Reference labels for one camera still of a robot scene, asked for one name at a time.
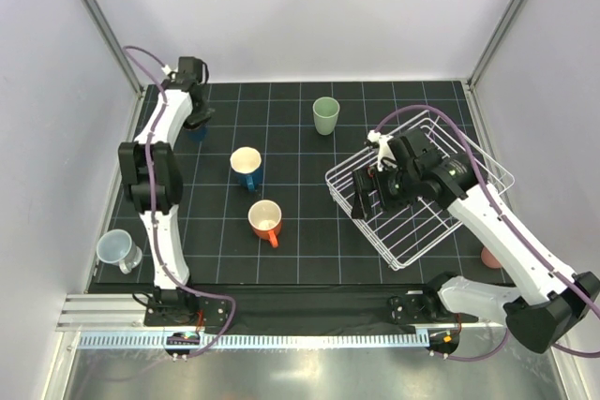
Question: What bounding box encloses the aluminium rail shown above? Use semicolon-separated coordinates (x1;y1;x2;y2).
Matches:
56;292;151;330

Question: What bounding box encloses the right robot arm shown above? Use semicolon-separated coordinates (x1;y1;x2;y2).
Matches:
352;128;599;353

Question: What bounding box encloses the slotted cable duct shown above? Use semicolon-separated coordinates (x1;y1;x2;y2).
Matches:
78;330;429;351

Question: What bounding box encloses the white wire dish rack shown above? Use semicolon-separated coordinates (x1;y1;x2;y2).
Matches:
325;107;515;271

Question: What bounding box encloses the pale green tumbler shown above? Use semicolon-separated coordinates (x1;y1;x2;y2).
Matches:
312;96;340;136

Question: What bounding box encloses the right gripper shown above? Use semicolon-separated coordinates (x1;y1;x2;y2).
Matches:
351;161;419;220

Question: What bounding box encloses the blue mug cream inside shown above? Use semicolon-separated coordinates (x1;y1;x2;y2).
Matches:
230;146;263;192

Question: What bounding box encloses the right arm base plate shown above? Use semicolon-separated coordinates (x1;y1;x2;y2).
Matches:
388;290;428;325

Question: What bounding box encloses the orange mug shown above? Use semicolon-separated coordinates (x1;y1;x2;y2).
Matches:
247;200;282;248

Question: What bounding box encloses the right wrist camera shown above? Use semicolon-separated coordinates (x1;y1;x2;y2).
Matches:
367;130;398;172

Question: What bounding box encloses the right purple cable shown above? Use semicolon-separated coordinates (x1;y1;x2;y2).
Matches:
372;104;600;363

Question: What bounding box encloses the purple cable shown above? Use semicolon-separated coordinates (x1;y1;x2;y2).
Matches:
372;104;600;363
122;45;237;357

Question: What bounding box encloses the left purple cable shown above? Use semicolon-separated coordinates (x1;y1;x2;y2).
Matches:
122;45;237;357

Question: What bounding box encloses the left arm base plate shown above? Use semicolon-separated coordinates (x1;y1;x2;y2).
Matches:
143;297;231;328

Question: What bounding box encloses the pink cup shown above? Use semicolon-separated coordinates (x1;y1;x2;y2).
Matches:
481;247;502;270

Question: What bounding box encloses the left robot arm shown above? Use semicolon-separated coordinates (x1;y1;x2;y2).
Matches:
118;56;214;292

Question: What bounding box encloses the dark blue cup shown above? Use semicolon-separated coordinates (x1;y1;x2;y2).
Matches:
187;125;208;142

